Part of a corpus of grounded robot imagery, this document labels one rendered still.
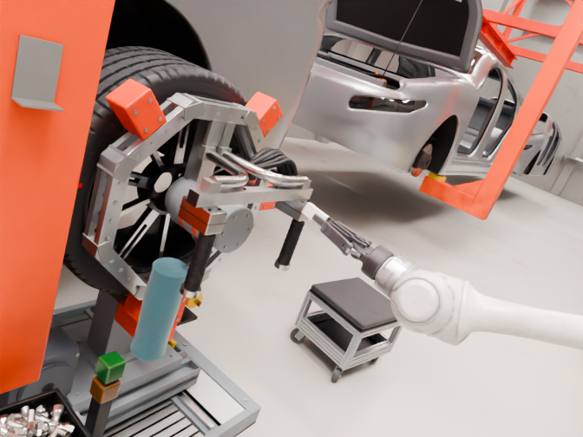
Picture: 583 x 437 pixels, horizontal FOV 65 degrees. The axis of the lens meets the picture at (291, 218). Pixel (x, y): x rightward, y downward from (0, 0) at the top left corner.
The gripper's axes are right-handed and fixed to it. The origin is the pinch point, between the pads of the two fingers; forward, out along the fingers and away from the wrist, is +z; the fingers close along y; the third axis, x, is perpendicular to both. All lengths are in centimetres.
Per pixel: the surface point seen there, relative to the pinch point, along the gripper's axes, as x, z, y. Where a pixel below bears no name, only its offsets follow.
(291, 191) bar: 0.1, 10.9, -4.1
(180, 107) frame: -6.8, 33.3, 20.3
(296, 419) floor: 91, -13, -60
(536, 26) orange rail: -287, 184, -871
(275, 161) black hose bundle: -3.4, 19.7, -4.6
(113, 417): 88, 20, 6
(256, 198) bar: 2.9, 11.1, 9.2
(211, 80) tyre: -13.3, 40.9, 6.6
